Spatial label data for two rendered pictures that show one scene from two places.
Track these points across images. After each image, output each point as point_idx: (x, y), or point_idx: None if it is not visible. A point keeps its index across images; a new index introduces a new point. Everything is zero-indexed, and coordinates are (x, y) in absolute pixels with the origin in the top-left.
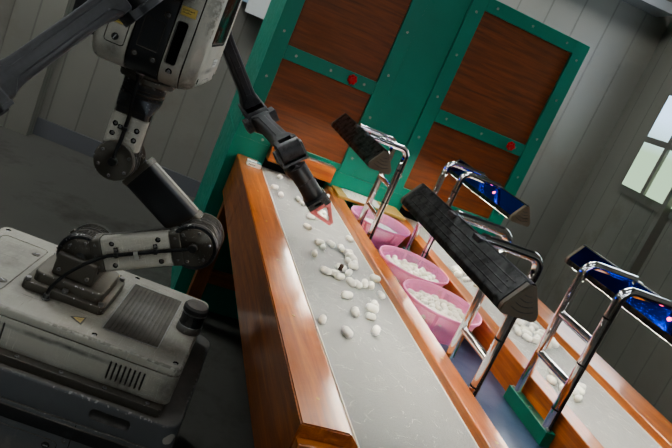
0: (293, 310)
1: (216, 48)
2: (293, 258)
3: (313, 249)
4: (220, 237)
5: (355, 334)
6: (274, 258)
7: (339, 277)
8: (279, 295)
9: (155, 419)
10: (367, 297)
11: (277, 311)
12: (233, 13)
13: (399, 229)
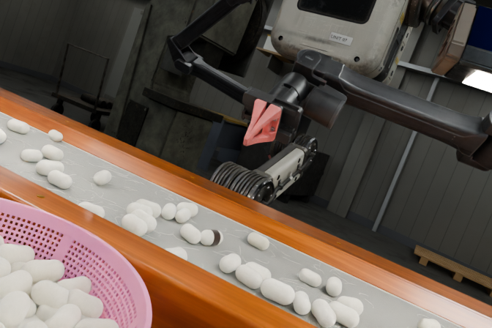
0: (75, 125)
1: (326, 18)
2: (227, 217)
3: (293, 268)
4: (234, 181)
5: (11, 135)
6: (195, 177)
7: (163, 207)
8: (105, 136)
9: None
10: (94, 203)
11: (78, 122)
12: None
13: None
